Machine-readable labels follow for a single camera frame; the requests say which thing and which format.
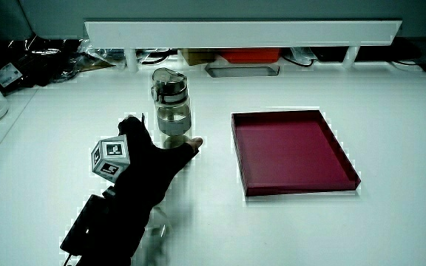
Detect person's left hand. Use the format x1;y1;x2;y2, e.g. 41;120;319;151
89;114;203;208

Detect clear bottle with grey lid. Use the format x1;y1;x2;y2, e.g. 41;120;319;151
151;67;193;149

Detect black wrist sensor box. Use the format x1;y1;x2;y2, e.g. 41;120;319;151
59;194;112;257

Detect brown cardboard box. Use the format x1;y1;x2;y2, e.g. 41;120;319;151
181;48;217;67

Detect flat grey tray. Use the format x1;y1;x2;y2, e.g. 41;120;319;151
204;63;281;78

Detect black plastic bags pile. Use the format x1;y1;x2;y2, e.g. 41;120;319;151
0;35;116;96

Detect dark red square tray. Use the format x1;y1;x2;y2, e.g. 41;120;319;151
231;109;362;197

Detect orange box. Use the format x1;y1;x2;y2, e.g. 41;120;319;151
218;48;283;64

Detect white desk shelf riser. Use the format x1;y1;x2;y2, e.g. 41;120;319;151
84;18;403;72

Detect clear plastic bag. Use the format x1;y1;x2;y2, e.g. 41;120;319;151
289;47;318;64

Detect black flat device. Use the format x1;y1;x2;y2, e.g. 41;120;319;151
311;36;423;63

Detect black cable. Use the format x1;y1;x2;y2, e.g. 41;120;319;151
281;54;316;69

